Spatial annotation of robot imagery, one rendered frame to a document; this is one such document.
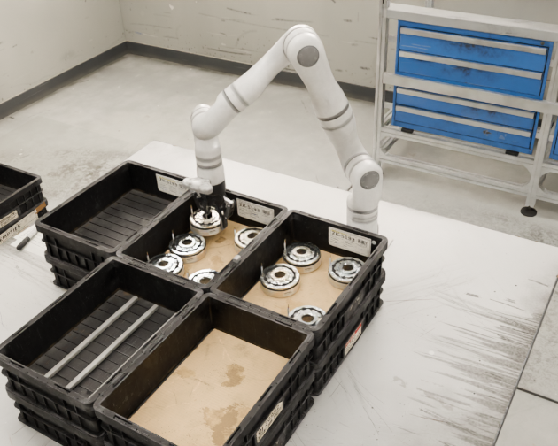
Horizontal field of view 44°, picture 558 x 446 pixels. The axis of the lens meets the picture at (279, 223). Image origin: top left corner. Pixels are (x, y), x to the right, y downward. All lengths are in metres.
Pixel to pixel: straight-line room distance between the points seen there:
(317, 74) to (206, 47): 3.56
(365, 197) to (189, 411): 0.80
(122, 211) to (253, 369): 0.79
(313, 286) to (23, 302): 0.85
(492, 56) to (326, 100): 1.70
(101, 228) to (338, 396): 0.88
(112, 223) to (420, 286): 0.93
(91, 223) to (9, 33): 2.95
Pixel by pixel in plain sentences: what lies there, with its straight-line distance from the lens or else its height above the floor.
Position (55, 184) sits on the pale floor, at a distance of 4.07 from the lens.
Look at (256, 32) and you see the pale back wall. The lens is 4.95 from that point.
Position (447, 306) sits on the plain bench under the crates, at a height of 0.70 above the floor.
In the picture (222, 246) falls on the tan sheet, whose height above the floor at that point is 0.83.
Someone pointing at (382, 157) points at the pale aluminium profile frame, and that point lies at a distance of 3.78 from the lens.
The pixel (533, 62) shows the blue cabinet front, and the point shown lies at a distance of 3.34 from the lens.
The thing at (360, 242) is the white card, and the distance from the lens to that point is 1.84.
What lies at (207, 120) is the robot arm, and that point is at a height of 1.23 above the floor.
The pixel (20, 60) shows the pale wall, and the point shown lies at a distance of 5.05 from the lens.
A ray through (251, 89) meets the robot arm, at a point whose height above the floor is 1.29.
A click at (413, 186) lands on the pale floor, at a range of 3.78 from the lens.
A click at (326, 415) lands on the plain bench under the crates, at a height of 0.70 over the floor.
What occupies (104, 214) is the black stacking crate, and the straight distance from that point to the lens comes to 2.17.
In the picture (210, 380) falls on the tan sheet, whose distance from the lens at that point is 1.59.
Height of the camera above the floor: 2.00
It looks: 35 degrees down
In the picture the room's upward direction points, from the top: 3 degrees counter-clockwise
